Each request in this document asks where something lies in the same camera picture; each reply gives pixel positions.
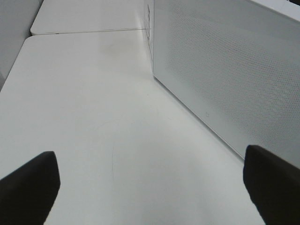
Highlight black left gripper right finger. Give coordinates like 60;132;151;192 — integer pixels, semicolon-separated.
243;145;300;225

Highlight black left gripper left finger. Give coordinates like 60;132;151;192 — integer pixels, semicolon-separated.
0;151;60;225

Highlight white microwave door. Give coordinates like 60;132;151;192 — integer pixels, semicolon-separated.
153;0;300;166

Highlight white microwave oven body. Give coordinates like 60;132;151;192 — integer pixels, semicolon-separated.
142;0;155;76

